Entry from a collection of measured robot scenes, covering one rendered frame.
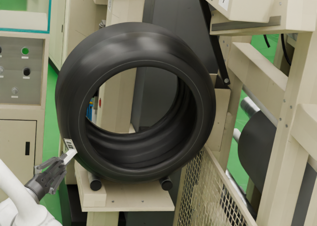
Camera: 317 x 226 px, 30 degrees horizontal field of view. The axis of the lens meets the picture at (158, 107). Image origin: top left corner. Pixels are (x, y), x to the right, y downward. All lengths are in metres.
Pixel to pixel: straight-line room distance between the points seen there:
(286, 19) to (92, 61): 0.69
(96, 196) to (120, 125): 0.42
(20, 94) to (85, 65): 0.88
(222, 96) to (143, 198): 0.56
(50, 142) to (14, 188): 2.78
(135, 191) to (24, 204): 0.74
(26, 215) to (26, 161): 1.17
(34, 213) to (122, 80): 0.86
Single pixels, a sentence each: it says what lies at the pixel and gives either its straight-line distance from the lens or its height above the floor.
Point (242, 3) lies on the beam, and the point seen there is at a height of 1.69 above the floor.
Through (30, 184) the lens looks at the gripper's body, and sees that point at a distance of 2.06.
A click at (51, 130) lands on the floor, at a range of 4.76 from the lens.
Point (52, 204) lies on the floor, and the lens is 3.83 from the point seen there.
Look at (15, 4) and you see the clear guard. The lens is 2.75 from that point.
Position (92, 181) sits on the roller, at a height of 0.92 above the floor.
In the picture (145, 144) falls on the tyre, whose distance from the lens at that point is 2.51.
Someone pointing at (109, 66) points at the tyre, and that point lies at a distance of 2.05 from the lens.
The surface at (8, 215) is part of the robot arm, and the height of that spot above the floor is 0.97.
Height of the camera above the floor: 2.05
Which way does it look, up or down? 22 degrees down
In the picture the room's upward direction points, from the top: 8 degrees clockwise
